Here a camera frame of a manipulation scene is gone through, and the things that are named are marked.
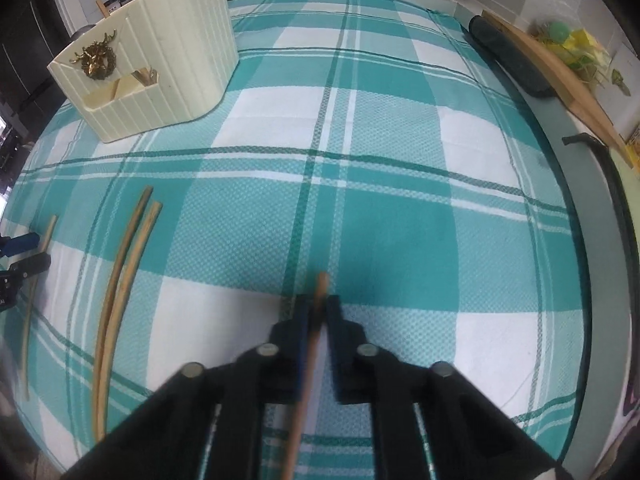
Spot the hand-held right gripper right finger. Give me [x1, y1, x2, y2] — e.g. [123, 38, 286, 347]
[324, 295, 573, 480]

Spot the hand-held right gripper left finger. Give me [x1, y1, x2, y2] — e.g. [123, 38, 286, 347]
[62, 294, 314, 480]

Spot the black rolled mat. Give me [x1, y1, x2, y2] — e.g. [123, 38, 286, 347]
[468, 15, 557, 99]

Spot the plastic bag of produce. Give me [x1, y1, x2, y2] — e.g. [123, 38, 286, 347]
[529, 17, 617, 87]

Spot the dark refrigerator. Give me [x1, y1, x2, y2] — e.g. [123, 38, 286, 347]
[0, 0, 68, 126]

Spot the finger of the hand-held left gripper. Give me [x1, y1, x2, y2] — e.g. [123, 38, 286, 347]
[0, 232, 39, 261]
[7, 251, 52, 282]

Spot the teal plaid tablecloth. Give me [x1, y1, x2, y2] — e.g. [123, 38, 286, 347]
[0, 0, 588, 480]

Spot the long wooden board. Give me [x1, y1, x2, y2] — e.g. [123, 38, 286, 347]
[481, 10, 635, 170]

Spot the cream ribbed utensil holder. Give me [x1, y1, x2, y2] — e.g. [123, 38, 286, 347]
[47, 0, 240, 144]

